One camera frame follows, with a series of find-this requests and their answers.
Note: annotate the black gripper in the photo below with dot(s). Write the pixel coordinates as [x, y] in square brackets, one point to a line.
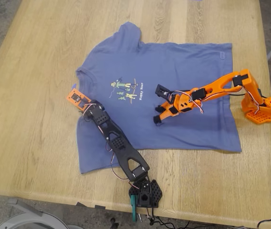
[86, 111]

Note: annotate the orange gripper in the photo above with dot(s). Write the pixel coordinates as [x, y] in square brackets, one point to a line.
[167, 112]

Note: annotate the blue printed T-shirt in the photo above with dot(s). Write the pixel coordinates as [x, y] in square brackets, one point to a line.
[173, 66]

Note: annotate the black perforated arm base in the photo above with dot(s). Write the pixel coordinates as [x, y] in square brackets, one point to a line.
[154, 193]

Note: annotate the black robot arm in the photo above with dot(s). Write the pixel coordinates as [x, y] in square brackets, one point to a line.
[123, 148]

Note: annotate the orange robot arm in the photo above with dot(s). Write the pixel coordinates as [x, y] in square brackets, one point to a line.
[221, 84]

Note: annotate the orange perforated arm base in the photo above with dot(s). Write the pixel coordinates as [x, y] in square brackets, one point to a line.
[257, 117]

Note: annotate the green table clamp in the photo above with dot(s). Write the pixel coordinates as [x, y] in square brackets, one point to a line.
[133, 205]

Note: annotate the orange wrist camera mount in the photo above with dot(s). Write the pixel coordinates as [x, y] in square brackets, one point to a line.
[75, 97]

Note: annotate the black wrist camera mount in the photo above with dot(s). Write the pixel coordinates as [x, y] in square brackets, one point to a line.
[160, 90]

